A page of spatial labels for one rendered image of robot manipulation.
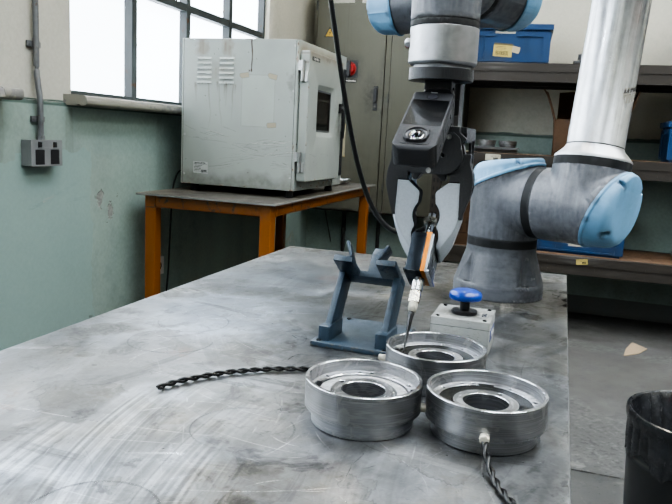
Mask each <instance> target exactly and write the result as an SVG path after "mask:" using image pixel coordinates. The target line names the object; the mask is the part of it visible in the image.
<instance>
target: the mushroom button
mask: <svg viewBox="0 0 672 504"><path fill-rule="evenodd" d="M449 297H450V298H451V299H452V300H456V301H460V310H462V311H469V309H470V302H480V301H481V300H482V294H481V292H479V291H477V290H475V289H471V288H455V289H452V290H451V291H450V293H449Z"/></svg>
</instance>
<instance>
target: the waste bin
mask: <svg viewBox="0 0 672 504"><path fill-rule="evenodd" d="M626 414H627V421H626V429H625V446H624V447H625V452H626V458H625V477H624V495H623V504H672V391H671V390H654V391H645V392H640V393H636V394H634V395H632V396H630V398H629V399H628V401H627V403H626Z"/></svg>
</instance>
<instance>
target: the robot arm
mask: <svg viewBox="0 0 672 504"><path fill-rule="evenodd" d="M542 1H543V0H367V6H366V7H367V11H368V12H367V14H368V18H369V21H370V23H371V25H372V26H373V28H374V29H375V30H376V31H377V32H379V33H381V34H383V35H398V36H404V35H405V34H410V35H411V37H410V38H407V39H406V40H405V46H406V47H410V48H409V60H408V63H409V64H410V65H411V66H414V67H412V68H409V81H412V82H419V83H425V86H424V89H425V90H424V92H415V93H414V95H413V97H412V99H411V101H410V104H409V106H408V108H407V110H406V112H405V115H404V117H403V119H402V121H401V123H400V126H399V128H398V130H397V132H396V134H395V137H394V139H393V141H392V151H391V161H390V164H389V166H388V170H387V175H386V188H387V193H388V198H389V202H390V207H391V212H392V214H393V218H394V222H395V226H396V230H397V233H398V237H399V240H400V243H401V245H402V247H403V249H404V251H405V253H406V255H407V256H408V252H409V247H410V243H411V237H412V234H413V232H415V229H416V226H417V218H416V210H417V207H418V206H419V204H420V203H421V201H422V195H423V191H422V189H421V188H420V187H419V186H418V185H417V184H416V179H419V178H420V177H421V176H422V175H423V174H436V175H437V176H438V178H439V179H440V181H446V180H447V175H449V177H450V179H449V183H448V184H446V185H445V186H444V187H442V188H441V189H439V190H438V191H437V192H436V194H435V201H436V206H437V208H438V209H439V216H440V218H439V220H438V223H437V226H436V228H437V232H438V238H437V242H436V245H435V253H436V261H437V263H441V262H442V261H443V260H444V258H445V257H446V256H447V255H448V253H449V252H450V250H451V248H452V247H453V245H454V242H455V240H456V237H457V235H458V232H459V229H460V227H461V224H462V221H463V215H464V212H465V210H466V207H467V205H468V203H469V200H470V211H469V223H468V236H467V246H466V249H465V252H464V254H463V256H462V259H461V261H460V263H459V266H458V268H457V271H456V273H455V275H454V279H453V289H455V288H471V289H475V290H477V291H479V292H481V294H482V301H489V302H497V303H515V304H519V303H533V302H537V301H540V300H541V299H542V297H543V281H542V277H541V273H540V268H539V264H538V259H537V255H536V249H537V239H542V240H548V241H555V242H561V243H567V244H574V245H580V246H582V247H585V248H588V247H598V248H612V247H614V246H617V245H618V244H620V243H621V242H622V241H623V240H624V239H625V238H626V236H627V235H628V234H629V233H630V231H631V230H632V228H633V226H634V224H635V222H636V219H637V217H638V214H639V211H640V207H641V202H642V193H641V192H642V189H643V187H642V182H641V179H640V178H639V177H638V176H637V175H635V174H634V173H632V168H633V162H632V161H631V160H630V158H629V157H628V156H627V154H626V153H625V146H626V141H627V135H628V130H629V125H630V119H631V114H632V108H633V103H634V97H635V92H636V86H637V81H638V75H639V70H640V64H641V59H642V53H643V48H644V43H645V37H646V32H647V26H648V21H649V15H650V10H651V4H652V0H592V3H591V9H590V14H589V20H588V26H587V31H586V37H585V42H584V48H583V54H582V59H581V65H580V70H579V76H578V82H577V87H576V93H575V98H574V104H573V110H572V115H571V121H570V126H569V132H568V138H567V143H566V145H565V146H564V147H563V148H562V149H561V150H559V151H558V152H556V153H555V154H554V159H553V164H552V168H548V167H546V163H545V160H544V159H543V158H519V159H500V160H489V161H483V162H480V163H478V164H477V165H476V166H475V168H474V171H473V162H474V149H475V137H476V129H471V128H467V127H462V118H463V105H464V92H465V84H471V83H473V79H474V70H471V68H474V67H475V66H476V65H477V59H478V45H479V32H480V29H482V28H493V29H494V30H496V31H499V32H506V31H508V32H515V31H519V30H522V29H524V28H526V27H527V26H528V25H530V24H531V23H532V22H533V21H534V19H535V18H536V17H537V15H538V13H539V11H540V9H541V6H542ZM465 143H469V151H468V154H466V148H465ZM411 174H413V176H412V175H411ZM470 198H471V199H470Z"/></svg>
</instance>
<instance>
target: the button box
mask: <svg viewBox="0 0 672 504"><path fill-rule="evenodd" d="M494 322H495V310H491V309H481V308H473V307H470V309H469V311H462V310H460V306H457V305H449V304H440V305H439V307H438V308H437V309H436V311H435V312H434V313H433V314H432V316H431V324H430V332H440V333H448V334H453V335H458V336H462V337H466V338H469V339H472V340H474V341H477V342H479V343H480V344H482V345H483V346H484V347H485V348H486V349H487V357H488V355H489V352H490V349H491V346H492V343H493V332H494Z"/></svg>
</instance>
